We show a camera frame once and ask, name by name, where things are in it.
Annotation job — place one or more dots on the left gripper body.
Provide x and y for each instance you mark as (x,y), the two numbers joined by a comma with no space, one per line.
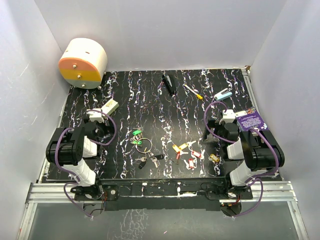
(104,129)

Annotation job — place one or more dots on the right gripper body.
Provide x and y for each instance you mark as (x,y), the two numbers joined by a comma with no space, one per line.
(219,128)

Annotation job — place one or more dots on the large metal keyring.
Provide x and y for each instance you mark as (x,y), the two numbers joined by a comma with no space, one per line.
(144,151)

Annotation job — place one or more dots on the silver key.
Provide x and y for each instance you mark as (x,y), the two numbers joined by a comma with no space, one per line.
(141,159)
(155,161)

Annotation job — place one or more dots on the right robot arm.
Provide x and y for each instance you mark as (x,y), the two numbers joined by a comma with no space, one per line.
(259,152)

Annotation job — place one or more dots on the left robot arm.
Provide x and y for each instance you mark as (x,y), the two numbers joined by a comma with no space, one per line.
(69,148)

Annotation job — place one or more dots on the purple booklet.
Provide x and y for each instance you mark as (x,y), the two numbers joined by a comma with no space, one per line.
(250,118)

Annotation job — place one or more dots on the yellow tag far right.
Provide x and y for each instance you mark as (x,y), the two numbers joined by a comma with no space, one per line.
(214,158)

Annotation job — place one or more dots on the small beige cardboard box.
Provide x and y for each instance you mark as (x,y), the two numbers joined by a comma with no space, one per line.
(110,107)

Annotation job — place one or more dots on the red tag right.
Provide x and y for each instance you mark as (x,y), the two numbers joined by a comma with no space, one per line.
(197,154)

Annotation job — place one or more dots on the yellow tag with key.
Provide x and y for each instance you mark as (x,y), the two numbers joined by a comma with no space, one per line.
(186,145)

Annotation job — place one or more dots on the white pen yellow cap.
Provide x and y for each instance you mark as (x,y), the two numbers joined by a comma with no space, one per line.
(193,91)

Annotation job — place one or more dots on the red tag lower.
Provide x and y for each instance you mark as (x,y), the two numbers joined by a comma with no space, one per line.
(190,163)

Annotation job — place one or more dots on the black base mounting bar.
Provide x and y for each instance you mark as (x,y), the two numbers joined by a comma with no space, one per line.
(162,193)

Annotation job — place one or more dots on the round drawer box pink yellow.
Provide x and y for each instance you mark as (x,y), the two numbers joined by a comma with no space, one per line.
(83,63)

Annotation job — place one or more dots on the black stapler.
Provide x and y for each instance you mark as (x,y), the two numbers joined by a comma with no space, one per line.
(170,84)

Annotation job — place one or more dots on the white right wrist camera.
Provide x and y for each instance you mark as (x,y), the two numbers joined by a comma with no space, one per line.
(228,116)

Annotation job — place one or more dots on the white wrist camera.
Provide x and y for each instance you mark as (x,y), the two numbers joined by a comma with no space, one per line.
(228,116)
(96,115)

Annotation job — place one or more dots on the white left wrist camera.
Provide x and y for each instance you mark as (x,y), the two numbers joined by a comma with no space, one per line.
(96,115)

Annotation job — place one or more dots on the aluminium rail frame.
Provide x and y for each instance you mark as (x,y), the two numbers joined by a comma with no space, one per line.
(273,191)

